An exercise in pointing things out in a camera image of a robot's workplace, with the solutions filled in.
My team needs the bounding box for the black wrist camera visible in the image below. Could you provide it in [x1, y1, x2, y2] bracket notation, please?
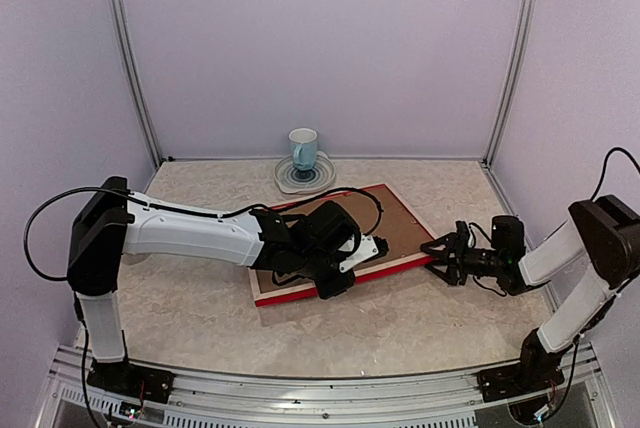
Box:
[491, 215, 526, 263]
[306, 201, 389, 274]

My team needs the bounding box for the right aluminium corner post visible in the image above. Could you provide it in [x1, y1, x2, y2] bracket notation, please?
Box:
[483, 0, 536, 171]

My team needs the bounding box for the red wooden picture frame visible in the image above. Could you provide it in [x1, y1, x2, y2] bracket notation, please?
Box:
[247, 182, 437, 308]

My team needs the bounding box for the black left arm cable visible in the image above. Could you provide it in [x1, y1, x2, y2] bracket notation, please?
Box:
[22, 186, 386, 424]

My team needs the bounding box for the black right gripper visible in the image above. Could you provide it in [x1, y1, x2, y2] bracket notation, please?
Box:
[421, 232, 505, 285]

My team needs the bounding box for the striped ceramic plate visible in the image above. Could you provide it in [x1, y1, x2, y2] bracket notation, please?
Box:
[273, 151, 336, 195]

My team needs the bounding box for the aluminium corner post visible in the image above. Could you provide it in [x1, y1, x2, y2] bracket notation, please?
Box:
[483, 0, 536, 171]
[109, 0, 163, 169]

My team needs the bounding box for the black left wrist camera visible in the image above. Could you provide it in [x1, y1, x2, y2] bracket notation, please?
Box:
[306, 201, 389, 274]

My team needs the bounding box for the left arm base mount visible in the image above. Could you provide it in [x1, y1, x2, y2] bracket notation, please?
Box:
[87, 362, 175, 404]

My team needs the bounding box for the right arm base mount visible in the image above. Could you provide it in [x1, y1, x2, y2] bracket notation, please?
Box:
[477, 347, 567, 403]

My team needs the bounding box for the brown cardboard backing board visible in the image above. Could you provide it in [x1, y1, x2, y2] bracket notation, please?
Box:
[257, 186, 434, 295]

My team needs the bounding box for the light blue ceramic mug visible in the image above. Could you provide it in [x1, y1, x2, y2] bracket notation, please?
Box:
[288, 128, 318, 171]

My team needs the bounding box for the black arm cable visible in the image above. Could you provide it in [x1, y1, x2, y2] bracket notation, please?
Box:
[589, 146, 640, 202]
[22, 186, 386, 424]

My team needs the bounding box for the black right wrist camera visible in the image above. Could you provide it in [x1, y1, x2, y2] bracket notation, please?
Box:
[491, 215, 526, 263]

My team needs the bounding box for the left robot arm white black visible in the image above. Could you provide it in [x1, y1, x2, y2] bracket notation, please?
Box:
[67, 177, 371, 393]

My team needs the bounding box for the aluminium front rail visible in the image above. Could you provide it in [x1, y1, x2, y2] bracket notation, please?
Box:
[32, 344, 621, 427]

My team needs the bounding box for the left aluminium corner post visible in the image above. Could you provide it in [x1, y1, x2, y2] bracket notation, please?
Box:
[109, 0, 163, 169]

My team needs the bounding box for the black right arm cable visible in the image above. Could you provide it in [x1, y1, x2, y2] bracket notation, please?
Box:
[589, 146, 640, 202]

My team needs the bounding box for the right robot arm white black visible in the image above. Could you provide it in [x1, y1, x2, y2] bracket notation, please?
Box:
[421, 195, 639, 400]

